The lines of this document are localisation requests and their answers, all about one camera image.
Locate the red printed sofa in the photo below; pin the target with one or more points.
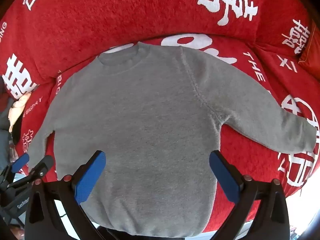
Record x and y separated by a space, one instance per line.
100 17

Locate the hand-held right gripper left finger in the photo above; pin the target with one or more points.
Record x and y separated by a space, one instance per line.
89 180

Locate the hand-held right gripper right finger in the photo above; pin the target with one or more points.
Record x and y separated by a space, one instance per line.
224 180

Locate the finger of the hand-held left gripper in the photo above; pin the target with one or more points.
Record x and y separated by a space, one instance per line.
21 162
41 167

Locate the grey sweater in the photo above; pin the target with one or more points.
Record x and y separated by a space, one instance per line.
140 120

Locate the cream cloth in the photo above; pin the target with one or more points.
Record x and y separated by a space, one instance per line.
18 110

